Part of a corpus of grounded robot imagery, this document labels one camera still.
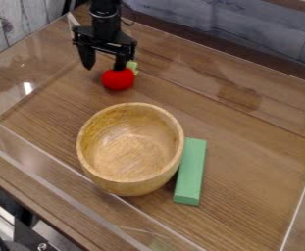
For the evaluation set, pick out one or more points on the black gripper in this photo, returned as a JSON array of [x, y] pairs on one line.
[[90, 42]]

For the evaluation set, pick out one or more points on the red plush fruit green stem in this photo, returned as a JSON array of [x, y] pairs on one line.
[[121, 80]]

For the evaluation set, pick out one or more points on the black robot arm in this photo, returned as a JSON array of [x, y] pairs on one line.
[[106, 18]]

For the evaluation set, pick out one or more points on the wooden bowl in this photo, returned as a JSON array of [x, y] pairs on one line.
[[130, 147]]

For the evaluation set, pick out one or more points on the clear acrylic tray walls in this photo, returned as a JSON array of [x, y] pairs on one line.
[[244, 107]]

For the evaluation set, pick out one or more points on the green rectangular block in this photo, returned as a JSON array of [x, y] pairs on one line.
[[191, 173]]

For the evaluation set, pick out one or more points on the clear acrylic corner bracket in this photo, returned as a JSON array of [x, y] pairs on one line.
[[73, 21]]

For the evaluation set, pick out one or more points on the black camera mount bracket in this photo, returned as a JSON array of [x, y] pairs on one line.
[[29, 238]]

